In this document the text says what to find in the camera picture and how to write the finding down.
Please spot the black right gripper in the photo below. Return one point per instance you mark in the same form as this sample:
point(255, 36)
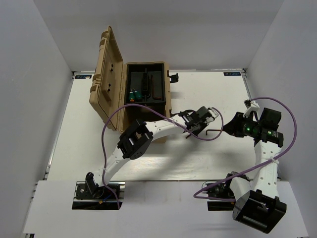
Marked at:
point(232, 127)

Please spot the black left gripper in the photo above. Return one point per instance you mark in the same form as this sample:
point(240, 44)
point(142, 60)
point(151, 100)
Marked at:
point(205, 124)

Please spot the brown hex key horizontal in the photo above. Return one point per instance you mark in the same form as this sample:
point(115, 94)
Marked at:
point(214, 130)

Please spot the brown hex key long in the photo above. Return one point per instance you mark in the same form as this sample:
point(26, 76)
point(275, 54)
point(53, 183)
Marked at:
point(153, 89)

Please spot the green screwdriver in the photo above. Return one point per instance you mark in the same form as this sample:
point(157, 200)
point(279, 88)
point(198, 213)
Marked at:
point(138, 95)
point(131, 96)

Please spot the black toolbox tray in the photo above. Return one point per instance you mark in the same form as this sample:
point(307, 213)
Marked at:
point(139, 78)

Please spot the tan plastic toolbox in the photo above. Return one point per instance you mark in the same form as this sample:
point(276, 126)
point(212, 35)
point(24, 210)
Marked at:
point(108, 88)

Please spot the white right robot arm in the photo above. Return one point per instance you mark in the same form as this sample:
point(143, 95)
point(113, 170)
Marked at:
point(257, 203)

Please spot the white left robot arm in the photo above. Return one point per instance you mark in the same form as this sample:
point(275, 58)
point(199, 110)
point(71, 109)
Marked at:
point(135, 140)

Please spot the black toolbox latch rear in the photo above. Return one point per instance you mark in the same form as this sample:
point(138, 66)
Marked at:
point(174, 78)

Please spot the blue label right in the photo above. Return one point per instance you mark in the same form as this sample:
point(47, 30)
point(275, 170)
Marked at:
point(232, 73)

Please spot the blue label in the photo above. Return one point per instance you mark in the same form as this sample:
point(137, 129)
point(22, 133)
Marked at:
point(83, 76)
point(232, 73)

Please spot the blue label left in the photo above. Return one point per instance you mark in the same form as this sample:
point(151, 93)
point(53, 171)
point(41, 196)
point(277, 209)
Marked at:
point(83, 76)

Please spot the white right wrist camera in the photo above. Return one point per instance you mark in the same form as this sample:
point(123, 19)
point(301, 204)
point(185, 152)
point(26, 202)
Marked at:
point(252, 106)

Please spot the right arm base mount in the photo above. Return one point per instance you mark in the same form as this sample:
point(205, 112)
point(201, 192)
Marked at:
point(222, 191)

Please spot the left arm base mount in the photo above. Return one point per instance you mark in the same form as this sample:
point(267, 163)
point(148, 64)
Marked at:
point(103, 199)

